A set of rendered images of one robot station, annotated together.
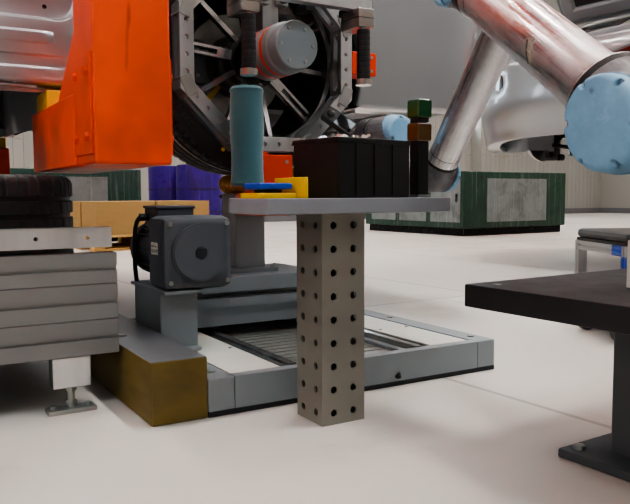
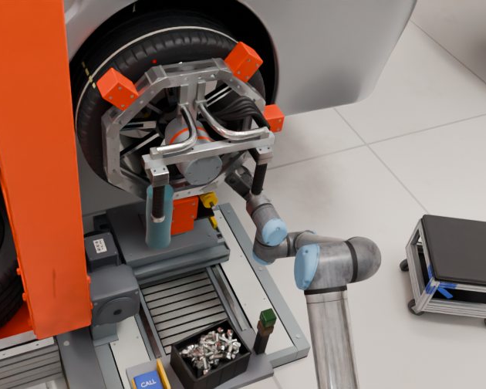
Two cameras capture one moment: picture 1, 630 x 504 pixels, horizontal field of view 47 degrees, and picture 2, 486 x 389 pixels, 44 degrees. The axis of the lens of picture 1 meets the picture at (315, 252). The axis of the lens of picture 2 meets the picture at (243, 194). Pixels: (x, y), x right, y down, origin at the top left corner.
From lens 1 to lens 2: 179 cm
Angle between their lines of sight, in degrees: 40
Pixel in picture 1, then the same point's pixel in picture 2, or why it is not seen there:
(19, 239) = not seen: outside the picture
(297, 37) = (204, 166)
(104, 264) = (49, 351)
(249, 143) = (159, 230)
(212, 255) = (125, 311)
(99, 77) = (35, 307)
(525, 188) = not seen: outside the picture
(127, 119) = (58, 318)
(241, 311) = (153, 275)
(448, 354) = (275, 361)
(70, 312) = (30, 373)
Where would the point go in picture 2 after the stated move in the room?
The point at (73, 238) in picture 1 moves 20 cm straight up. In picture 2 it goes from (28, 347) to (20, 312)
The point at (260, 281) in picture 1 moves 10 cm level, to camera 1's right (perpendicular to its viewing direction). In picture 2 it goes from (169, 254) to (193, 258)
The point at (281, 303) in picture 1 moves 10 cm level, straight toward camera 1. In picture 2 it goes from (183, 266) to (179, 285)
